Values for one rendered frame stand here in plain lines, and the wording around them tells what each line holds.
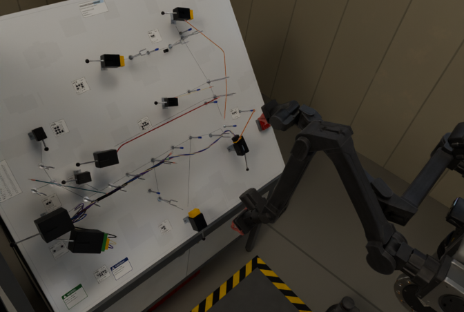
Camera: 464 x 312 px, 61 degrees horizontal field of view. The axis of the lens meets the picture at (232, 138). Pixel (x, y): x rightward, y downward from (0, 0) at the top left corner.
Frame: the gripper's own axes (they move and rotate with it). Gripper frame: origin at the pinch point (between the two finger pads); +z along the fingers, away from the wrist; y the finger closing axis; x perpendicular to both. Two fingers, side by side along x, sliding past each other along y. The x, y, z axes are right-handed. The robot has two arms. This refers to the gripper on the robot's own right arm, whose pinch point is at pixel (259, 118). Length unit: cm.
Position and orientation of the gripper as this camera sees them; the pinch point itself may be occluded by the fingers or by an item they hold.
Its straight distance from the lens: 158.4
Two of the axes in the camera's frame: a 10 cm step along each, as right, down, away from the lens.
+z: -5.9, 1.6, 7.9
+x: 6.8, -4.2, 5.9
